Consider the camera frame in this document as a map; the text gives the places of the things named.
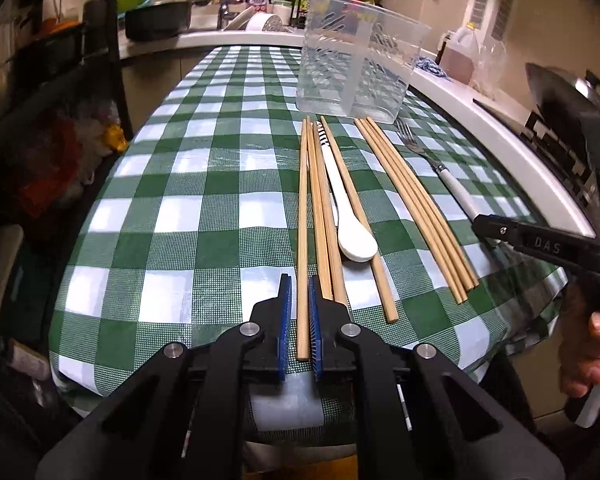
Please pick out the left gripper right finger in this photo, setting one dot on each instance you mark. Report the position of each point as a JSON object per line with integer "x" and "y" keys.
{"x": 315, "y": 328}

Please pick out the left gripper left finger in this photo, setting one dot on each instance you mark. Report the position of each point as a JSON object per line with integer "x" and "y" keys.
{"x": 284, "y": 297}

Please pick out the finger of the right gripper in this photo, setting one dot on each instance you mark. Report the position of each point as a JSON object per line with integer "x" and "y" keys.
{"x": 520, "y": 239}

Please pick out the wooden chopstick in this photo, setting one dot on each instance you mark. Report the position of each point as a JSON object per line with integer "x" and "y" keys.
{"x": 410, "y": 209}
{"x": 380, "y": 276}
{"x": 432, "y": 199}
{"x": 303, "y": 339}
{"x": 420, "y": 209}
{"x": 321, "y": 248}
{"x": 427, "y": 204}
{"x": 335, "y": 265}

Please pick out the white ceramic spoon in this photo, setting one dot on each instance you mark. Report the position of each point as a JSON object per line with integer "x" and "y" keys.
{"x": 355, "y": 241}

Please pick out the white handled metal fork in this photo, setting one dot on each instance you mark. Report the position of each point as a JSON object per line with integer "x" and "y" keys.
{"x": 457, "y": 190}

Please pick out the person's right hand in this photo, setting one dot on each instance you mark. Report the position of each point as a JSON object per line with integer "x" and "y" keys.
{"x": 579, "y": 352}

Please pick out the black gas stove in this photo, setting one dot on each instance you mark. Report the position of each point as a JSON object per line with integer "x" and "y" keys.
{"x": 564, "y": 163}

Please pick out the green white checkered tablecloth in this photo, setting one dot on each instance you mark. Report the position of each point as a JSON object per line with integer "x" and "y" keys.
{"x": 198, "y": 221}

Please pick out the plastic jug brown liquid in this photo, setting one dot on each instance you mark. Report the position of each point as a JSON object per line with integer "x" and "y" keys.
{"x": 460, "y": 54}

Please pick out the blue cloth rag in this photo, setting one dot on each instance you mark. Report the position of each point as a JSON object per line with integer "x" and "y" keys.
{"x": 431, "y": 67}

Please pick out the clear plastic container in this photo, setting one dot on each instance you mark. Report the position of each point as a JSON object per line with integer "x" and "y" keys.
{"x": 357, "y": 60}

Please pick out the black cooking pot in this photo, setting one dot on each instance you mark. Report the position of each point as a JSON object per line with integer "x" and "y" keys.
{"x": 161, "y": 21}

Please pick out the green bowl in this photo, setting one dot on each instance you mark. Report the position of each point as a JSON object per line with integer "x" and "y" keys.
{"x": 124, "y": 6}

